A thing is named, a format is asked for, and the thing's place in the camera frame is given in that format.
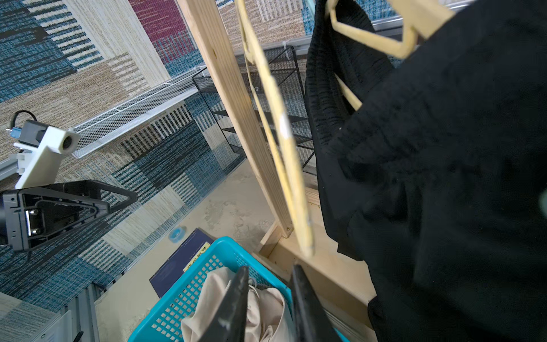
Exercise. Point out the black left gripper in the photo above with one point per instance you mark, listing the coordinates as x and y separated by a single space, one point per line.
26 219

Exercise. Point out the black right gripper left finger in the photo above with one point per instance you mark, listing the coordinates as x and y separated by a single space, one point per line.
229 322

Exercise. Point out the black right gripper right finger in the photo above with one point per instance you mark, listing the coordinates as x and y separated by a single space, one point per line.
310 318

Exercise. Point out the beige shorts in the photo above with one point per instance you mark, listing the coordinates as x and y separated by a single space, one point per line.
268 315

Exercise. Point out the black shorts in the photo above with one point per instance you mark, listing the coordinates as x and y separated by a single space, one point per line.
432 172

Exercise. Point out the yellow hanger of beige shorts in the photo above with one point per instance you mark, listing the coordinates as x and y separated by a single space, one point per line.
280 139

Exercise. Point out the yellow hanger of black shorts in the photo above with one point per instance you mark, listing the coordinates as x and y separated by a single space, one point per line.
420 19

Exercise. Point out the turquoise plastic basket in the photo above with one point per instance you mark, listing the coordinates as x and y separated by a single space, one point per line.
163 321

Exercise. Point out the wooden clothes rack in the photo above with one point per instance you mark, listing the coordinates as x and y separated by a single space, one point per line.
343 285

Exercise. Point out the dark blue book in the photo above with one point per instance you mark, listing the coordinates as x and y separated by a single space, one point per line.
179 262

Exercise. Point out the blue tape roll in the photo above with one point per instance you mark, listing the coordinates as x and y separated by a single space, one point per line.
177 234

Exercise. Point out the white wire wall basket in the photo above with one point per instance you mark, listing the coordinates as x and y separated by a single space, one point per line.
106 127

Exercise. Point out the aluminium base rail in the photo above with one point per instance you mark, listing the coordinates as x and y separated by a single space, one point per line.
76 321

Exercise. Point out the black wire shelf rack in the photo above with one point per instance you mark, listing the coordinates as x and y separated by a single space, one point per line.
286 70

